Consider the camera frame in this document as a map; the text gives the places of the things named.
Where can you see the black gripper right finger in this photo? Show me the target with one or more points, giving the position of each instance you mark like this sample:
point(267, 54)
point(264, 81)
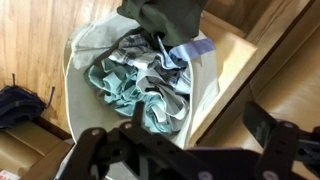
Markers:
point(280, 146)

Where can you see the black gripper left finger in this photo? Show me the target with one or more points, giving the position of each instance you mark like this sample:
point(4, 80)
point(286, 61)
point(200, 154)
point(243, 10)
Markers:
point(100, 150)

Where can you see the blue t-shirt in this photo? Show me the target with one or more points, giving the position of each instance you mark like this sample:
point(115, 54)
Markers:
point(116, 90)

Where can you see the white fabric laundry bag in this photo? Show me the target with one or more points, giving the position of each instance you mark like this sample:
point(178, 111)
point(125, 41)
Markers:
point(83, 110)

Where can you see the brown leather couch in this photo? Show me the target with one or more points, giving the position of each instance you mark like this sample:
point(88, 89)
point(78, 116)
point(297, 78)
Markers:
point(293, 93)

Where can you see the brown cardboard box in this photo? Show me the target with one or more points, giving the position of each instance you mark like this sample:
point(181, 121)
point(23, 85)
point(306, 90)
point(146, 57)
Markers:
point(23, 146)

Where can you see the light wooden side table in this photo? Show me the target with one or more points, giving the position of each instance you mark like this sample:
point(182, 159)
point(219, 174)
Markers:
point(230, 56)

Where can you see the light blue cloth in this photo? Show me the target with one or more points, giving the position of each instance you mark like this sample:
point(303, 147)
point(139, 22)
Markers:
point(193, 50)

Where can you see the dark green garment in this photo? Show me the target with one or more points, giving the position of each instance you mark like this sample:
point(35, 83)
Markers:
point(166, 20)

